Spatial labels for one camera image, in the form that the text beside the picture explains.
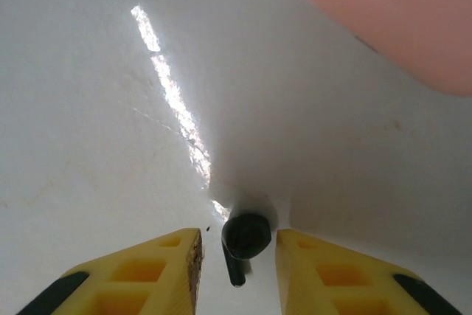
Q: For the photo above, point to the pink earbud charging case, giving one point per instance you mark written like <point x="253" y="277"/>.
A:
<point x="405" y="16"/>

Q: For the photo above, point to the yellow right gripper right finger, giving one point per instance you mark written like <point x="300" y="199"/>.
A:
<point x="332" y="278"/>

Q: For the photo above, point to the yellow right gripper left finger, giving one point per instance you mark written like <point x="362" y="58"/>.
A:
<point x="140" y="278"/>

